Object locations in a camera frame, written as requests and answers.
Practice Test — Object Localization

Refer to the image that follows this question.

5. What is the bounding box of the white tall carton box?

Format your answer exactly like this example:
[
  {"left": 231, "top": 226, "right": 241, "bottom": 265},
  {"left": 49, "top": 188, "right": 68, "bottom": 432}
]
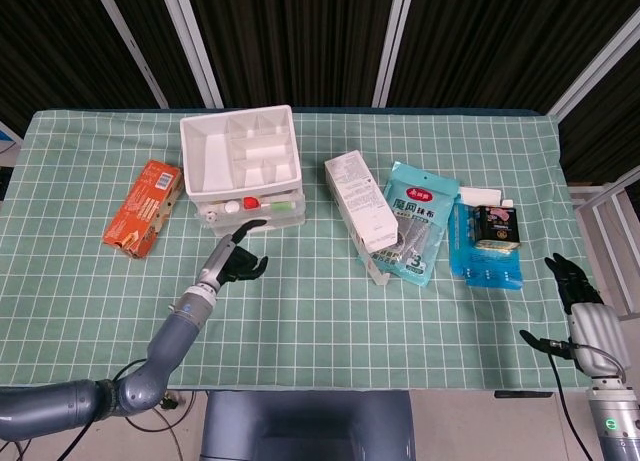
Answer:
[{"left": 323, "top": 149, "right": 400, "bottom": 286}]

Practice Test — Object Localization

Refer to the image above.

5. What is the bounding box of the teal cleaning cloth package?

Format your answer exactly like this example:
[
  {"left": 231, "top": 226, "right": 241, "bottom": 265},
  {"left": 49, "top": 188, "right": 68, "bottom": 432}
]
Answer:
[{"left": 355, "top": 160, "right": 460, "bottom": 288}]

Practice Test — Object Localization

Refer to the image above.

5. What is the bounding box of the white plastic drawer organizer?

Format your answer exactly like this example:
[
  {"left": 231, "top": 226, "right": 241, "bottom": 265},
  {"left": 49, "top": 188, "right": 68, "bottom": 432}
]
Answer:
[{"left": 178, "top": 104, "right": 307, "bottom": 237}]

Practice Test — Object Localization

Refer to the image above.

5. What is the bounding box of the black pleated curtain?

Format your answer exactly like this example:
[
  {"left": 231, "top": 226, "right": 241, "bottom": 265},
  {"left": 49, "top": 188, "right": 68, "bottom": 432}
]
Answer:
[{"left": 0, "top": 0, "right": 640, "bottom": 182}]

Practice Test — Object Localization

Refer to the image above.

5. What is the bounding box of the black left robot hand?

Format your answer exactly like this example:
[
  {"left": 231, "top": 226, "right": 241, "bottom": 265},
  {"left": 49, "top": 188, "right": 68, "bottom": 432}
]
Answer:
[{"left": 198, "top": 218, "right": 270, "bottom": 290}]

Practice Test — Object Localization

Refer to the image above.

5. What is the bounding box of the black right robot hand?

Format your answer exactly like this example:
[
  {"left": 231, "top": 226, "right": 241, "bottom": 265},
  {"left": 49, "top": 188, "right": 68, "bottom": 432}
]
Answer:
[{"left": 519, "top": 253, "right": 629, "bottom": 378}]

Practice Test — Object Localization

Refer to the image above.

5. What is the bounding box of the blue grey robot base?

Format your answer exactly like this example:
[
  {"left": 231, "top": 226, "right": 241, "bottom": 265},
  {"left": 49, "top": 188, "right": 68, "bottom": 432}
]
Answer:
[{"left": 199, "top": 389, "right": 416, "bottom": 461}]

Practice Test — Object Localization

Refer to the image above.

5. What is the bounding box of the blue flat package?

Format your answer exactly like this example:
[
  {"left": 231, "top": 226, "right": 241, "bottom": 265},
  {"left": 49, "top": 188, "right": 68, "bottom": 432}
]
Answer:
[{"left": 448, "top": 200, "right": 524, "bottom": 291}]

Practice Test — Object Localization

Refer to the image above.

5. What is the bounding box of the white frame pole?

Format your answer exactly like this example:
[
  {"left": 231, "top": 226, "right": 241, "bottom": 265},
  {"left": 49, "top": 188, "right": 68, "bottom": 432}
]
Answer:
[
  {"left": 547, "top": 8, "right": 640, "bottom": 122},
  {"left": 372, "top": 0, "right": 416, "bottom": 108},
  {"left": 92, "top": 0, "right": 169, "bottom": 107},
  {"left": 157, "top": 0, "right": 224, "bottom": 108}
]

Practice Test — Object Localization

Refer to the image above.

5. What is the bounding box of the white metal rack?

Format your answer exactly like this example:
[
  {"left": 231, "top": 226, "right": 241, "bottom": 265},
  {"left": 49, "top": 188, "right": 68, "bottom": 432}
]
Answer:
[{"left": 569, "top": 165, "right": 640, "bottom": 322}]

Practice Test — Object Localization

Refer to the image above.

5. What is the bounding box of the orange snack carton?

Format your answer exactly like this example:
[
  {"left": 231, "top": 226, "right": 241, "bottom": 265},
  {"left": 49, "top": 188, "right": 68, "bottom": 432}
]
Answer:
[{"left": 102, "top": 159, "right": 184, "bottom": 260}]

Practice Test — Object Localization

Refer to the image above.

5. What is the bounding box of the dark tin can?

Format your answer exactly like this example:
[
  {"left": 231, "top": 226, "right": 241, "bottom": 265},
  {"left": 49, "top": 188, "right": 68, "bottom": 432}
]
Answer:
[{"left": 472, "top": 204, "right": 523, "bottom": 252}]

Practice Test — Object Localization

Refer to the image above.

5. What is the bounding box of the black right hand cable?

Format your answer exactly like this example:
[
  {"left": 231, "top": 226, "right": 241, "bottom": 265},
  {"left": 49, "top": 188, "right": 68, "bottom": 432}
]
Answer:
[{"left": 547, "top": 349, "right": 597, "bottom": 461}]

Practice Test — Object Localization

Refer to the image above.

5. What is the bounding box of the green checked tablecloth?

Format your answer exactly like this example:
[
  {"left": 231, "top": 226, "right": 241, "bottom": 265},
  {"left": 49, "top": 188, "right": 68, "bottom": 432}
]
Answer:
[{"left": 0, "top": 108, "right": 594, "bottom": 390}]

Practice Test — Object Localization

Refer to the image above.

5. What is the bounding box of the white small packet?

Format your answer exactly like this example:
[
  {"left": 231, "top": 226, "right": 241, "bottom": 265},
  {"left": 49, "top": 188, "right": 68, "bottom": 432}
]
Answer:
[{"left": 457, "top": 185, "right": 514, "bottom": 208}]

